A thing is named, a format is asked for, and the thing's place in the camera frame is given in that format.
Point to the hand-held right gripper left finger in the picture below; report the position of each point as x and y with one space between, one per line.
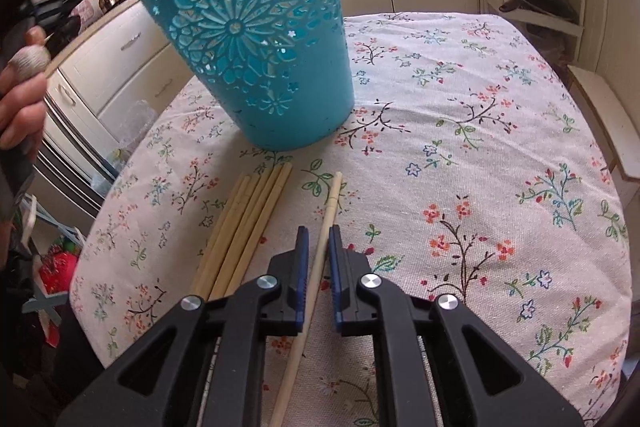
300 279

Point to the person's left hand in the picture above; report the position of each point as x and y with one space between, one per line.
20 102

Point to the cream wooden bench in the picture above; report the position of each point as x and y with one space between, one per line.
605 119

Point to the cream drawer cabinet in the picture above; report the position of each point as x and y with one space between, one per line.
125 52

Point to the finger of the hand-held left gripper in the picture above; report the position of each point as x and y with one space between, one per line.
52 11

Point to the red bag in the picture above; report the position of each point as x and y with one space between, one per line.
57 268

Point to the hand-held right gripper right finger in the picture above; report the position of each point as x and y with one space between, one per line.
335 279

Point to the steel oven front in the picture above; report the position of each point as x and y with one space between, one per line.
70 162

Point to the teal cutout plastic cup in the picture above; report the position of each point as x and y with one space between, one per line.
280 72

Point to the floral tablecloth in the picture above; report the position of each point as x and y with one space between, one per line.
475 167

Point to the pale wooden chopstick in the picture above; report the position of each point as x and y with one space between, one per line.
327 217

